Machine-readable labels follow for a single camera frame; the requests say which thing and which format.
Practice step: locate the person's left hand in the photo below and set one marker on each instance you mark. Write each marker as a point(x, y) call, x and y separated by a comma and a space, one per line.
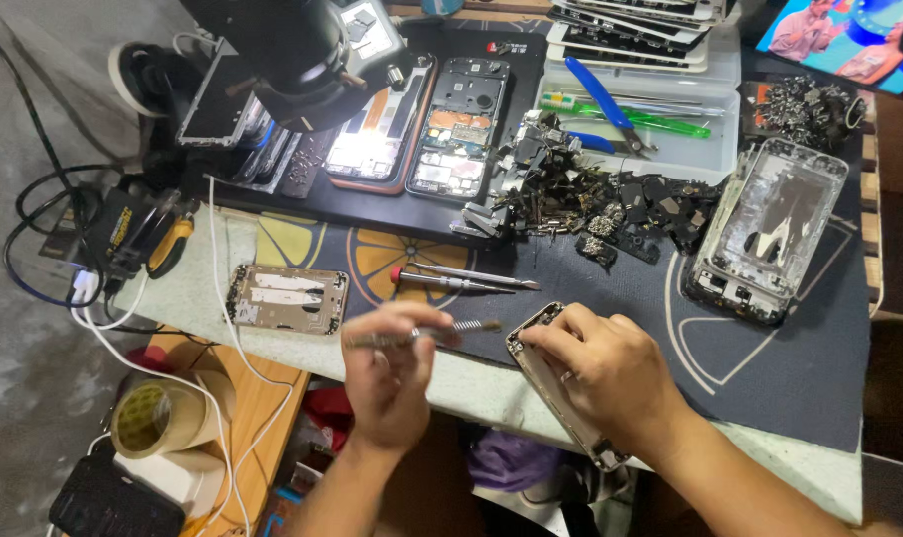
point(388, 395)

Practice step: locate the person's right hand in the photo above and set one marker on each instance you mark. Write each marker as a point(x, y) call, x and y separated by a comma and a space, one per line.
point(623, 380)

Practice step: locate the person's left fingers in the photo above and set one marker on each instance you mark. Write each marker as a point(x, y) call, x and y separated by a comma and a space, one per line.
point(392, 321)

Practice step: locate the person's right fingers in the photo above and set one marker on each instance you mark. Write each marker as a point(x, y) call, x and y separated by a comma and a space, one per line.
point(563, 339)

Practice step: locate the silver phone frame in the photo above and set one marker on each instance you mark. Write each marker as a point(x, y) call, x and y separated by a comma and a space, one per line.
point(545, 388)

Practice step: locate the silver precision screwdriver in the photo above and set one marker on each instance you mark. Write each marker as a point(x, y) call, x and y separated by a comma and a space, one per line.
point(474, 327)

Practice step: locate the red-capped precision screwdriver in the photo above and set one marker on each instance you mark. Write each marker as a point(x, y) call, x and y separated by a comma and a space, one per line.
point(451, 282)

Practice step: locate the silver metal spudger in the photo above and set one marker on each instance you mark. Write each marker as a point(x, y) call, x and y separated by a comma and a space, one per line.
point(481, 275)

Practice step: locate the gold phone back housing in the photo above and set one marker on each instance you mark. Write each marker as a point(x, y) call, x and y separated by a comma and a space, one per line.
point(287, 298)

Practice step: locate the black repair mat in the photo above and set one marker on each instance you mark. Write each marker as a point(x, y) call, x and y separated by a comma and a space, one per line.
point(392, 212)

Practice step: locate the red cloth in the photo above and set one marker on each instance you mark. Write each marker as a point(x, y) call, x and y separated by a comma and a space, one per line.
point(332, 414)

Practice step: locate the purple plastic bag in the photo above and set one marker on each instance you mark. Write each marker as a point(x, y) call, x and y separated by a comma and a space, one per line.
point(511, 459)

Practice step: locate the pile of dark phone parts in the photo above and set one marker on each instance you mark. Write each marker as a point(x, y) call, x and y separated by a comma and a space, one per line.
point(615, 205)

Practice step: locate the wooden stool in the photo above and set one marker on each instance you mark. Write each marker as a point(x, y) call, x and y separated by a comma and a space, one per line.
point(257, 418)

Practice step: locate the opened phone with orange case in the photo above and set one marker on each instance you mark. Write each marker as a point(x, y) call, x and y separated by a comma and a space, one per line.
point(373, 149)

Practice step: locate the black strip with screws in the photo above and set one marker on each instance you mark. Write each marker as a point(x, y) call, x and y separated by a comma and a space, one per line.
point(308, 165)

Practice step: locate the opened black phone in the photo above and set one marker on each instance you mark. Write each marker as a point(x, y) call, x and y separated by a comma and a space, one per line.
point(455, 134)

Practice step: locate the stack of dismantled phones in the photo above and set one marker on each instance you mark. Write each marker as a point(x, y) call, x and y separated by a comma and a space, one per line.
point(261, 153)

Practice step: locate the dark citrus print work mat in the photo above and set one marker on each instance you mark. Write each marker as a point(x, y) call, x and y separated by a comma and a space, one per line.
point(780, 373)

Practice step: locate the white plastic tray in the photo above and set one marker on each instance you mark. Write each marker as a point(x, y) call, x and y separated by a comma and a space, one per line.
point(683, 153)

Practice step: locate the green toothbrush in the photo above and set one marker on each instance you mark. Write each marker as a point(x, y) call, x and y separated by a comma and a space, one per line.
point(660, 123)

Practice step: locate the stack of clear phone frames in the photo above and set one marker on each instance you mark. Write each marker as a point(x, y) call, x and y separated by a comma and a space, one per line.
point(772, 224)

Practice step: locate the beige masking tape roll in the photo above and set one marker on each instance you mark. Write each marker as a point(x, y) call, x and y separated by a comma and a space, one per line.
point(160, 418)

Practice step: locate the white box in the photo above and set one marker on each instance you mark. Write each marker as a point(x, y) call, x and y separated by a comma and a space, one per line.
point(187, 477)

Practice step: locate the black power tool unit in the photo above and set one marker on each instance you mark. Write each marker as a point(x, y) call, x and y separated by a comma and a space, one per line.
point(127, 227)

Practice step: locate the black microscope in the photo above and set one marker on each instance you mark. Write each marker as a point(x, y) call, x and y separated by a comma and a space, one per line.
point(295, 52)

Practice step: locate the white plug adapter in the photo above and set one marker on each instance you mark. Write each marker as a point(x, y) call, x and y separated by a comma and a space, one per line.
point(86, 286)

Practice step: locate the stack of phone screens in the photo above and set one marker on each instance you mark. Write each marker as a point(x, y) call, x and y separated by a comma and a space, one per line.
point(630, 37)

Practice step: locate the teal cup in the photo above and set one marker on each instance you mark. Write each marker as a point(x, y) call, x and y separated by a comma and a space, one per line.
point(442, 6)

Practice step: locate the pile of small metal parts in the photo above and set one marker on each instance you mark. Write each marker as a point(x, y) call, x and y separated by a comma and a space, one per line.
point(806, 112)

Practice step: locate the black pouch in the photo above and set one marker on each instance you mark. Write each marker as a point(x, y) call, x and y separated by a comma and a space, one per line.
point(112, 503)

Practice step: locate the white tape roll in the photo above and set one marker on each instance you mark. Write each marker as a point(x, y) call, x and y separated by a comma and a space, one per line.
point(123, 78)

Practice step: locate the tablet screen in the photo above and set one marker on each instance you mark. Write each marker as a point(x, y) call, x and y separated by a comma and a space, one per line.
point(847, 41)

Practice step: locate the grey phone frame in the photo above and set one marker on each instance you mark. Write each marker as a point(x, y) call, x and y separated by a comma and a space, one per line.
point(213, 112)

